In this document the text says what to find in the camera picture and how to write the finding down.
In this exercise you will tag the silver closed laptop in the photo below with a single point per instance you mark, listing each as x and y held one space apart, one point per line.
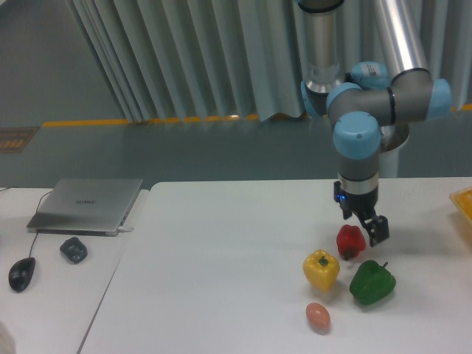
86 206

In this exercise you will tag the yellow basket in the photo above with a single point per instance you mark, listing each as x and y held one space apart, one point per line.
462 200

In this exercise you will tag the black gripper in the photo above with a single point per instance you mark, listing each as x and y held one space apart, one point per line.
363 207

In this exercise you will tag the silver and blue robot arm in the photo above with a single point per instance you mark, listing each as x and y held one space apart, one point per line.
359 104

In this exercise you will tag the yellow bell pepper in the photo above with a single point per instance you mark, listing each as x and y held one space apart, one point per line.
321 270

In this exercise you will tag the green bell pepper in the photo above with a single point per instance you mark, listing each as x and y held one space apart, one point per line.
372 282

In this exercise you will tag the red bell pepper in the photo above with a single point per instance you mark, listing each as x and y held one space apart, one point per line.
350 242

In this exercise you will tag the black power adapter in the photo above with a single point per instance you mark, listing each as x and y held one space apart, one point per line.
74 250

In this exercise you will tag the brown egg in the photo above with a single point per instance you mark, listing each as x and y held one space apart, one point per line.
318 316

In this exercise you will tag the grey pleated curtain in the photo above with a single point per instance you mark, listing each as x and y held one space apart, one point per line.
184 59

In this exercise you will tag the black computer mouse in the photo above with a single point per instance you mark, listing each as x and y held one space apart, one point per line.
21 273

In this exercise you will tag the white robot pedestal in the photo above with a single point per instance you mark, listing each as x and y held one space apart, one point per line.
393 138

